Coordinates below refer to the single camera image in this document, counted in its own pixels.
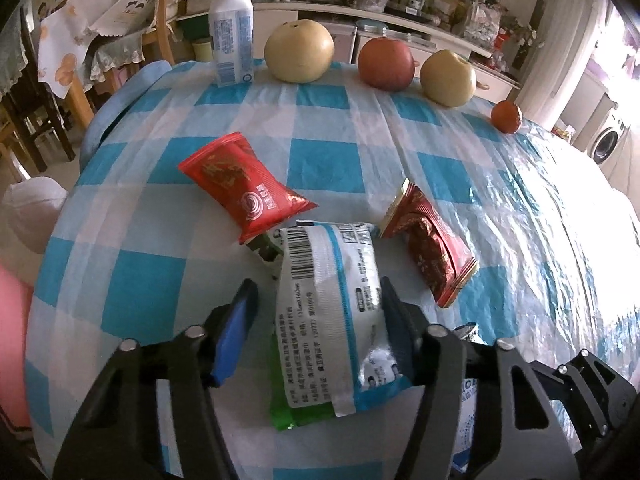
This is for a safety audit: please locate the white plastic bottle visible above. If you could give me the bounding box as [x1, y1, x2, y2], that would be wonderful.
[207, 0, 256, 86]

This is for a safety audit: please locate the pink plastic bin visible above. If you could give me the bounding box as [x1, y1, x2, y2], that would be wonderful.
[0, 262, 35, 428]

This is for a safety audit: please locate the white blue-trimmed packet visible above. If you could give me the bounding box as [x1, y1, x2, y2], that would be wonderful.
[270, 221, 416, 418]

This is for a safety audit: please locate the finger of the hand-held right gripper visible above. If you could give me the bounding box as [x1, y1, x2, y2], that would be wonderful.
[530, 350, 635, 453]

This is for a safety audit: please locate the lace table cover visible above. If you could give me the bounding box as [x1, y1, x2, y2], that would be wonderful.
[89, 30, 147, 83]

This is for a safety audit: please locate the white curtain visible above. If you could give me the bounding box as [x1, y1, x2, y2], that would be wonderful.
[520, 0, 617, 128]

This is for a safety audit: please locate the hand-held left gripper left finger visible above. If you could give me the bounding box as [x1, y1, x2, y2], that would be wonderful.
[52, 278, 261, 480]

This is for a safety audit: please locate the yellow pear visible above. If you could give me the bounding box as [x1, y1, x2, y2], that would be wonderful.
[264, 19, 336, 83]
[419, 49, 477, 108]

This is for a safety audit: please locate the red apple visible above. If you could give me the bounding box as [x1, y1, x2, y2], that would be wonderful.
[357, 36, 416, 92]

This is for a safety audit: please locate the green wrapper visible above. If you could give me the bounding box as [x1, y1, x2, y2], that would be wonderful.
[245, 232, 336, 432]

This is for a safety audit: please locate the blue white carton lying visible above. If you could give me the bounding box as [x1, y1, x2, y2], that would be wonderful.
[450, 375, 481, 478]

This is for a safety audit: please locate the white washing machine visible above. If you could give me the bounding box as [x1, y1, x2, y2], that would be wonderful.
[587, 110, 632, 166]

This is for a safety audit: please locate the white printed cloth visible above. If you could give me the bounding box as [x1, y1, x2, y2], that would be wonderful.
[37, 0, 157, 98]

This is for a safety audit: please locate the dark wooden chair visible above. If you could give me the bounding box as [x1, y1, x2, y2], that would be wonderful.
[0, 7, 76, 173]

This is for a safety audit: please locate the white cloth bundle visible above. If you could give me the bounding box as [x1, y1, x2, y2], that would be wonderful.
[0, 177, 68, 256]

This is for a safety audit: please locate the orange tangerine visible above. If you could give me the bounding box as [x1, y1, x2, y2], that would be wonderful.
[490, 100, 523, 134]

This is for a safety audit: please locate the red gold-edged snack packet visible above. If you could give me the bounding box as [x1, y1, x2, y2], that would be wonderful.
[379, 178, 479, 309]

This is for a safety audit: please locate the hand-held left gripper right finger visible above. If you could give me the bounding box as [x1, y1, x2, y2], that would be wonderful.
[380, 276, 581, 480]

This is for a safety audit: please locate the blue checked tablecloth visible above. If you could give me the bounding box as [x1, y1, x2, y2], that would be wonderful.
[25, 57, 640, 480]

